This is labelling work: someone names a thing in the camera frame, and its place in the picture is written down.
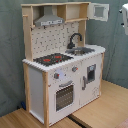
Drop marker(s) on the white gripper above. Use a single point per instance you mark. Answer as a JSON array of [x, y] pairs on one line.
[[124, 11]]

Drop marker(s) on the white microwave door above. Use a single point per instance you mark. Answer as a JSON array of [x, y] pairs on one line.
[[98, 11]]

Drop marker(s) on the wooden toy kitchen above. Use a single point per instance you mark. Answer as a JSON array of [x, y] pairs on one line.
[[40, 84]]

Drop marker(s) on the grey toy sink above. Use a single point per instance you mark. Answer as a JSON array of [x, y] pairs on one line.
[[79, 51]]

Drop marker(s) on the fridge door with dispenser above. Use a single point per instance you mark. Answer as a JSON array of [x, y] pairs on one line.
[[91, 69]]

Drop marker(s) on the grey range hood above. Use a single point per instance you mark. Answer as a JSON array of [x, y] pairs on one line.
[[48, 18]]

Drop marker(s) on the right stove knob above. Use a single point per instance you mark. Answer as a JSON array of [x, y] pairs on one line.
[[74, 69]]

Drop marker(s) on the stove knob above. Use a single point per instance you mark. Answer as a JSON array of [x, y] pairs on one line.
[[56, 76], [74, 69]]

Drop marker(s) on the black stovetop red burners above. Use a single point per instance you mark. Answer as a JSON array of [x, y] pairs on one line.
[[52, 59]]

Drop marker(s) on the left stove knob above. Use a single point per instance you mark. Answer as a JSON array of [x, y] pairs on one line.
[[56, 76]]

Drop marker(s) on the oven door with window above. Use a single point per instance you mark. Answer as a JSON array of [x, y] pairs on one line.
[[64, 96]]

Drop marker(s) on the grey fridge door handle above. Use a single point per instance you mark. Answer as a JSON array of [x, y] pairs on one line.
[[84, 83]]

